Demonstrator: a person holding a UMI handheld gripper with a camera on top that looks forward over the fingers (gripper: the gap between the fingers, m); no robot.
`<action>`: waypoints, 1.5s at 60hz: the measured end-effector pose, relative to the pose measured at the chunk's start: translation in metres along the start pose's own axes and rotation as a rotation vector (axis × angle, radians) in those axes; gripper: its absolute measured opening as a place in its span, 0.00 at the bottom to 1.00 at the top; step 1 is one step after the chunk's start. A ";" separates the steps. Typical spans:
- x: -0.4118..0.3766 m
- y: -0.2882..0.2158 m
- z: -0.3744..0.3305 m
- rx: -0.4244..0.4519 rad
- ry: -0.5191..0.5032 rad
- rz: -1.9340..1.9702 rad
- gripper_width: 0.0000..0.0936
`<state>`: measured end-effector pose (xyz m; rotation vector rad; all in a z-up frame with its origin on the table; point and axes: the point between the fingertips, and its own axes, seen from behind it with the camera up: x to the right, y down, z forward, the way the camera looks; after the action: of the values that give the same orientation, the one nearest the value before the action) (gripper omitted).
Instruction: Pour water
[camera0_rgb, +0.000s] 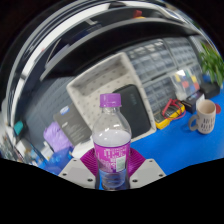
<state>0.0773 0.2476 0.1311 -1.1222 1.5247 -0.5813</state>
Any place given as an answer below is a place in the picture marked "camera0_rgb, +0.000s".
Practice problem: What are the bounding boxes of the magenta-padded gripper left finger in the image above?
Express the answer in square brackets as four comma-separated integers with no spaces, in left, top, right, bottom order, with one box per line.
[58,148,100,190]

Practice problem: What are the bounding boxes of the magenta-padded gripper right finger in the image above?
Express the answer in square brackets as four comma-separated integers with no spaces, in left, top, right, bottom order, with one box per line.
[127,148,167,190]

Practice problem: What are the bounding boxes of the clear bottle with purple label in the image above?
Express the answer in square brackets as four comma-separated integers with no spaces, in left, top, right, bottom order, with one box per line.
[91,92,133,192]

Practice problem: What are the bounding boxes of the blue printed carton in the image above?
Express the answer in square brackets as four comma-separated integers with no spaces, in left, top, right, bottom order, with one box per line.
[43,146,74,174]

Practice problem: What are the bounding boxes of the purple plastic bag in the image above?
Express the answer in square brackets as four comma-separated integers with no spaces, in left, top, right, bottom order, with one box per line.
[43,121,75,153]

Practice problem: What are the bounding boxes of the dark grey flat package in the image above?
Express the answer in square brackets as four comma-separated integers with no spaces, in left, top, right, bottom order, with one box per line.
[53,103,93,148]

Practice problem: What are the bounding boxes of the yellow multimeter with red leads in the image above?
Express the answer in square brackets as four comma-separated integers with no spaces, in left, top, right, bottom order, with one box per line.
[153,98,187,130]

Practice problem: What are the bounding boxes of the black rectangular speaker case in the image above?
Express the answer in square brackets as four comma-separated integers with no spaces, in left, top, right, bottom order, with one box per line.
[113,84,153,139]

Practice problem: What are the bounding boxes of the beige ceramic mug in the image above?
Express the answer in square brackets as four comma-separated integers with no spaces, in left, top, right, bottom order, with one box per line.
[188,98,217,135]

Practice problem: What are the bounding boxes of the dark flat box with label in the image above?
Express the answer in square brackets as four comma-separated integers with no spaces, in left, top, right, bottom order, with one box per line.
[182,90,206,114]

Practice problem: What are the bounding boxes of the white pegboard tray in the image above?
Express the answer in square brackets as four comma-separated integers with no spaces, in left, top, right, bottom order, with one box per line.
[65,51,158,148]

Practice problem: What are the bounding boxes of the clear organizer with coloured parts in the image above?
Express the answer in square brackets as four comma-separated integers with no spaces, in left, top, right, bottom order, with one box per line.
[169,68,201,101]

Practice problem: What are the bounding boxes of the black box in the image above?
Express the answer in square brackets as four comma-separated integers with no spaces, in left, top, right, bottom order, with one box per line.
[199,80,222,100]

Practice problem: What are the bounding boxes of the green potted plant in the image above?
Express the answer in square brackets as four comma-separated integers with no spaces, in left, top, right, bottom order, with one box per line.
[197,41,224,88]

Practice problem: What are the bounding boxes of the dark grey shelf unit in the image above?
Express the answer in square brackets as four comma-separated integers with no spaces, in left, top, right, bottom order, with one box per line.
[6,0,204,101]

